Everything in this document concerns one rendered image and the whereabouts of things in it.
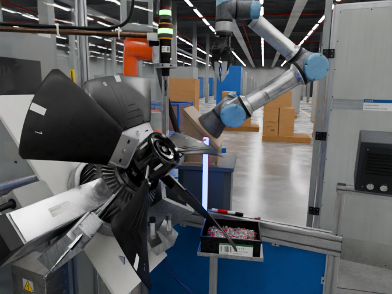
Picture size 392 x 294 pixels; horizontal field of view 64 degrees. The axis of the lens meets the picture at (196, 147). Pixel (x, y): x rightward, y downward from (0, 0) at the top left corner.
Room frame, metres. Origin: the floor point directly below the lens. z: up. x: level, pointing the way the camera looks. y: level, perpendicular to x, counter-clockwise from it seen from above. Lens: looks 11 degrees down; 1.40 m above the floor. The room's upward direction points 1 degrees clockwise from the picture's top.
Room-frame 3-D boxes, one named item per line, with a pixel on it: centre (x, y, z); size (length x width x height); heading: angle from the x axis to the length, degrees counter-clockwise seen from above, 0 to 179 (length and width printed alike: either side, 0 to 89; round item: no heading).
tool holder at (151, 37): (0.99, 0.11, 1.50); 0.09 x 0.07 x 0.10; 101
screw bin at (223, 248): (1.10, -0.14, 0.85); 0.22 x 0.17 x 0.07; 82
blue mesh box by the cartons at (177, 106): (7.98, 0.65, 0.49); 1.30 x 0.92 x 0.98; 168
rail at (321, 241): (1.28, -0.14, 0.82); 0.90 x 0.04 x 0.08; 66
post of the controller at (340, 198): (1.11, -0.53, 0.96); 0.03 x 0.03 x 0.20; 66
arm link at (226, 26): (1.47, -0.11, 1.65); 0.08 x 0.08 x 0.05
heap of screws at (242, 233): (1.10, -0.14, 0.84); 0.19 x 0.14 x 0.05; 82
